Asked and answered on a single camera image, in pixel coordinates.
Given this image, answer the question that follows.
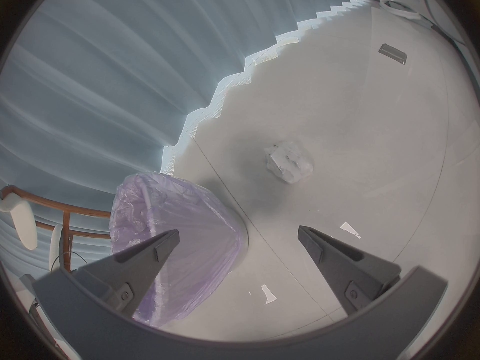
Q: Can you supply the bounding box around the wooden chair with white cushions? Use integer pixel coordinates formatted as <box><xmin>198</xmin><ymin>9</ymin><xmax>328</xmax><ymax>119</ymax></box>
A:
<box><xmin>0</xmin><ymin>186</ymin><xmax>113</xmax><ymax>277</ymax></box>

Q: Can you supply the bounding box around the purple plastic bag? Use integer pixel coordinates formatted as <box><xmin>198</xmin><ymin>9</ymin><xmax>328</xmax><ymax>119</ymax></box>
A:
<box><xmin>109</xmin><ymin>171</ymin><xmax>245</xmax><ymax>328</ymax></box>

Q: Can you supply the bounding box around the white trash bin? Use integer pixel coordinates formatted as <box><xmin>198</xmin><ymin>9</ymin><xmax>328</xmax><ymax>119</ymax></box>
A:
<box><xmin>112</xmin><ymin>175</ymin><xmax>251</xmax><ymax>325</ymax></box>

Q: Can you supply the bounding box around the pale blue curtain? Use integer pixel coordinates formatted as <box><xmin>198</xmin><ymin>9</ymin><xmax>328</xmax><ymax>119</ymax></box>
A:
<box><xmin>0</xmin><ymin>0</ymin><xmax>367</xmax><ymax>277</ymax></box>

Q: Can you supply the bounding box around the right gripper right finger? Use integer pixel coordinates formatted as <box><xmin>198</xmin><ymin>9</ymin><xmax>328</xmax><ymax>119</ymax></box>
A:
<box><xmin>298</xmin><ymin>226</ymin><xmax>401</xmax><ymax>314</ymax></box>

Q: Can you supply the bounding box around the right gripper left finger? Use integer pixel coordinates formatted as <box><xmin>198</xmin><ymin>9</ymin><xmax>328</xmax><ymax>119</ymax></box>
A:
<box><xmin>75</xmin><ymin>230</ymin><xmax>180</xmax><ymax>316</ymax></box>

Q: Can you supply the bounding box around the crumpled white paper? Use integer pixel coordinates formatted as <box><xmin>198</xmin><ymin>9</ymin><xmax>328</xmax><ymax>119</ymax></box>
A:
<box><xmin>264</xmin><ymin>140</ymin><xmax>314</xmax><ymax>185</ymax></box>

